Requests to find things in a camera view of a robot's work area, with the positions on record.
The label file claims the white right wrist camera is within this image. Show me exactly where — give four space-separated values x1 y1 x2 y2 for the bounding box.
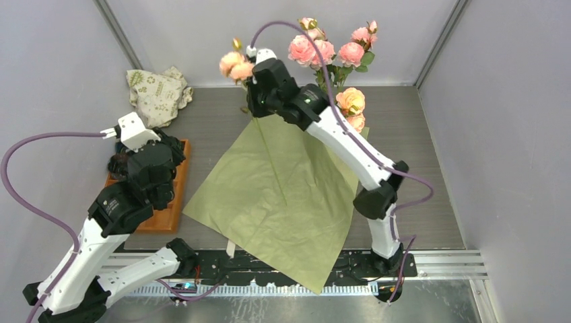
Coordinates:
246 45 277 65

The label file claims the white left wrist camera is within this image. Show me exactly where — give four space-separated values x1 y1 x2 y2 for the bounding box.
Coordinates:
100 112 162 152

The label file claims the green wrapping paper sheet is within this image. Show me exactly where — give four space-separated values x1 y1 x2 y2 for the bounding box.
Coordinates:
183 116 359 294

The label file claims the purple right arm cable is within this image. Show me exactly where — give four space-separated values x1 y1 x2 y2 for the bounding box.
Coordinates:
247 21 434 306

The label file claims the pink rose stem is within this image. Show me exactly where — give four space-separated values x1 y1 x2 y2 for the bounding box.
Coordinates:
298 17 335 91
288 35 316 67
335 20 378 87

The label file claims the peach rose stem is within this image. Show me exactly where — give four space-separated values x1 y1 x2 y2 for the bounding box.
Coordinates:
335 87 366 133
217 38 287 207

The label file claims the orange compartment tray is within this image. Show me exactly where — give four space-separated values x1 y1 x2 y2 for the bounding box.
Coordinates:
106 136 190 234

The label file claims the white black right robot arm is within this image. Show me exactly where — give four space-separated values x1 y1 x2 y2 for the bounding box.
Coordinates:
246 49 408 277

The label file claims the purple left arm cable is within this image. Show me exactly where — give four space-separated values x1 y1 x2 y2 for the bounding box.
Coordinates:
0 131 224 323

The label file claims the beige satin ribbon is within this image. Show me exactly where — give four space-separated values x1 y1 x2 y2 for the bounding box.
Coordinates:
226 239 236 259

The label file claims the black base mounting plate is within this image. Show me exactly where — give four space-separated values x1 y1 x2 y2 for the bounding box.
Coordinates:
172 250 418 301

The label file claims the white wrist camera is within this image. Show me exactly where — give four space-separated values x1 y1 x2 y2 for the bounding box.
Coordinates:
100 112 162 152
246 45 277 65

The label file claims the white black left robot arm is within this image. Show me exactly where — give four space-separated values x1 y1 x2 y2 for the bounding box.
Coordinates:
23 129 197 322

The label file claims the crumpled printed cloth bag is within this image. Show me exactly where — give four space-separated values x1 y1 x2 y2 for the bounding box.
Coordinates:
126 66 194 129

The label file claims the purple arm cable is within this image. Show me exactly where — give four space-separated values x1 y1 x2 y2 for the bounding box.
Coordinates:
0 131 224 323
247 21 434 306

